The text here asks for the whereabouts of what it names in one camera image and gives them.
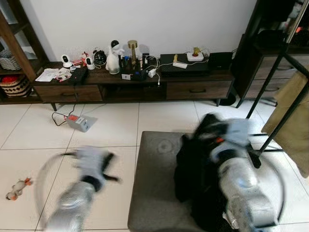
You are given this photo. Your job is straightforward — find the black printed t-shirt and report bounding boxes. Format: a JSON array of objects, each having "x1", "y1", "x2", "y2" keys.
[{"x1": 174, "y1": 114, "x2": 252, "y2": 232}]

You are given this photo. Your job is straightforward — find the grey fabric ottoman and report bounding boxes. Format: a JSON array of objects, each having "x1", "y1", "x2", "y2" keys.
[{"x1": 128, "y1": 130, "x2": 290, "y2": 232}]

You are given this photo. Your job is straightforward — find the grey floor power strip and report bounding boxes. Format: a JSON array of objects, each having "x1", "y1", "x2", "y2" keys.
[{"x1": 65, "y1": 115, "x2": 97, "y2": 132}]

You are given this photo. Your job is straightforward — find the toy chicken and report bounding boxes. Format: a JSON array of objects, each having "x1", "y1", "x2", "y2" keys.
[{"x1": 6, "y1": 177, "x2": 33, "y2": 201}]

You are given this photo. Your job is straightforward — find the white papers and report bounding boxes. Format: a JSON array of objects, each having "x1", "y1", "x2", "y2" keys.
[{"x1": 35, "y1": 68, "x2": 73, "y2": 83}]

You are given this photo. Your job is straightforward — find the black alarm clock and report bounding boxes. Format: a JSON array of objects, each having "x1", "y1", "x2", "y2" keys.
[{"x1": 93, "y1": 50, "x2": 108, "y2": 67}]

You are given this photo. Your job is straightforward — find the tan shirt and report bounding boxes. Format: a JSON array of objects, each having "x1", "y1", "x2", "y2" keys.
[{"x1": 261, "y1": 72, "x2": 309, "y2": 178}]

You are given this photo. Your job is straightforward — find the dark wooden tv stand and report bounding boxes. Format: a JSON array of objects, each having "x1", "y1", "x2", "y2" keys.
[{"x1": 0, "y1": 0, "x2": 236, "y2": 104}]

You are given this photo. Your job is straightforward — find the gold table lamp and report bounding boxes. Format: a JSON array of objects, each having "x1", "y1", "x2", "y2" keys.
[{"x1": 127, "y1": 40, "x2": 139, "y2": 68}]

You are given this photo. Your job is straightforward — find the black flat media box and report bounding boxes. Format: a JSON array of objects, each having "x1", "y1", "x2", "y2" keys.
[{"x1": 160, "y1": 53, "x2": 211, "y2": 77}]

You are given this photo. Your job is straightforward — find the patterned woven basket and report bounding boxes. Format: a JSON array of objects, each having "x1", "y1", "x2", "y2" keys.
[{"x1": 0, "y1": 75, "x2": 32, "y2": 99}]

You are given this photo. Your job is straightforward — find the black speaker box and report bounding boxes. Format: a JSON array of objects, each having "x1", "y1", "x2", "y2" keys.
[{"x1": 209, "y1": 52, "x2": 234, "y2": 72}]

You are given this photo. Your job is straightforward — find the black shelving unit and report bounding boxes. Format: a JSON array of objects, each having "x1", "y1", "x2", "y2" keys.
[{"x1": 234, "y1": 0, "x2": 309, "y2": 107}]

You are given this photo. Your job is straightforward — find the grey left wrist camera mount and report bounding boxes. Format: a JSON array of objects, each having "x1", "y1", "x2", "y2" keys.
[{"x1": 75, "y1": 146, "x2": 104, "y2": 179}]

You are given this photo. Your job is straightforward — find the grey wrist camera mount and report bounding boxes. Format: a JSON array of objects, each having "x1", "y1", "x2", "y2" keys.
[
  {"x1": 220, "y1": 118, "x2": 252, "y2": 150},
  {"x1": 75, "y1": 146, "x2": 104, "y2": 179}
]

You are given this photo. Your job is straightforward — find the small white camera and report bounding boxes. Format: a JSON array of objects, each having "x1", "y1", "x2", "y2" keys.
[{"x1": 84, "y1": 56, "x2": 96, "y2": 71}]

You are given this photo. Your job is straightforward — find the white security camera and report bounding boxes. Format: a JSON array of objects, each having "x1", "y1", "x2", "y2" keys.
[{"x1": 62, "y1": 55, "x2": 74, "y2": 68}]

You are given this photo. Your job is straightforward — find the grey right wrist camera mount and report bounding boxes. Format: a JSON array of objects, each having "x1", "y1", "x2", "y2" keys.
[{"x1": 220, "y1": 118, "x2": 252, "y2": 150}]

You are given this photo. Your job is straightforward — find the black clothes rack silver rail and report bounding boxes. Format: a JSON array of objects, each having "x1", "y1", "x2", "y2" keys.
[{"x1": 246, "y1": 0, "x2": 309, "y2": 167}]

